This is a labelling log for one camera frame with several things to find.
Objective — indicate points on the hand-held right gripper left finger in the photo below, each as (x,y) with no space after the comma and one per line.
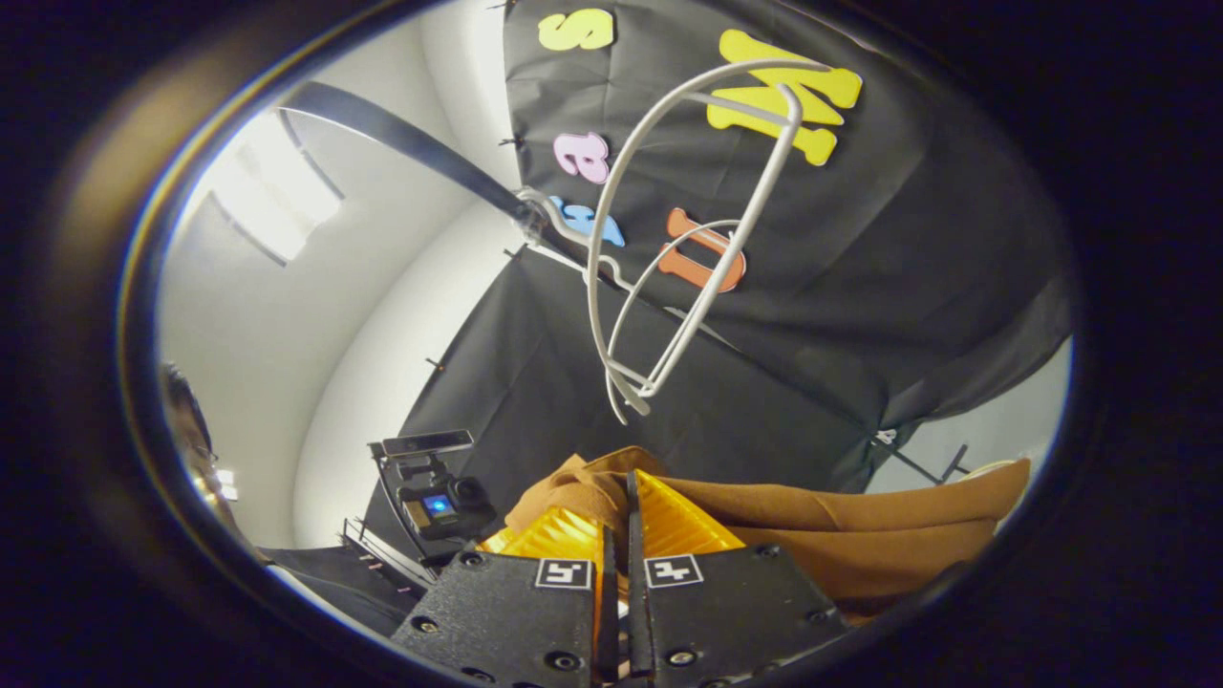
(609,621)

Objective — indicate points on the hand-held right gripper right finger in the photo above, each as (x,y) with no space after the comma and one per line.
(638,612)

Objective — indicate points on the brown shirt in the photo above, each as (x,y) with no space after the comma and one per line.
(860,545)

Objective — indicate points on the white plastic hanger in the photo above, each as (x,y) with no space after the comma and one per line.
(626,301)
(597,287)

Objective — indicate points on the black clothes rack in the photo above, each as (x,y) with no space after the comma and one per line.
(401,139)

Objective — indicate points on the person's head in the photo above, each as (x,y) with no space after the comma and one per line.
(191,430)

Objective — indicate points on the large ceiling light panel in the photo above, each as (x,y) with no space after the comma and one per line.
(277,191)

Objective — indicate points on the black backdrop cloth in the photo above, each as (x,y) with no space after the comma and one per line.
(908,287)

